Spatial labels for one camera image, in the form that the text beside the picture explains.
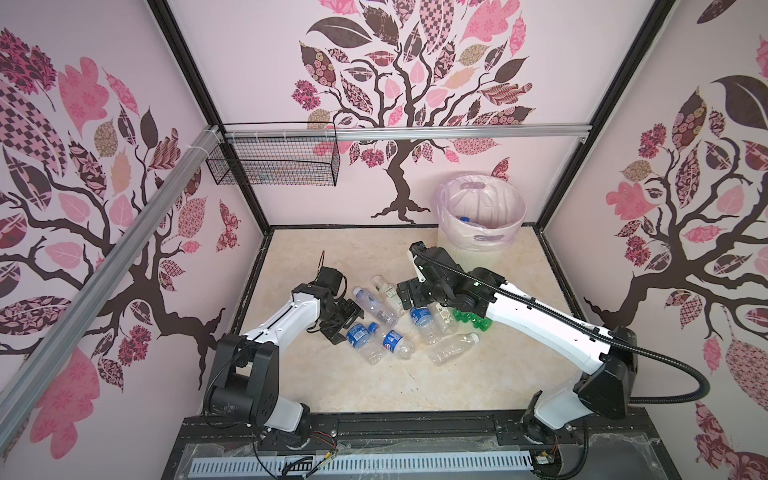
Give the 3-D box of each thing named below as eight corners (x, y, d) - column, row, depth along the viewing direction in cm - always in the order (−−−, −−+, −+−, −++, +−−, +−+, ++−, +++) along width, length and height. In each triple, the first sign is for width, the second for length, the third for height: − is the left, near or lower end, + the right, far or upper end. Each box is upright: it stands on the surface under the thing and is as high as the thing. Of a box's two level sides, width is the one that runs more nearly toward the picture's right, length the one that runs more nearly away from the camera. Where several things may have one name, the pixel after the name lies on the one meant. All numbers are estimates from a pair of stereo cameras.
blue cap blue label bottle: (364, 338, 91) (363, 331, 87) (373, 326, 94) (372, 318, 90) (409, 365, 86) (410, 359, 82) (417, 351, 89) (418, 344, 85)
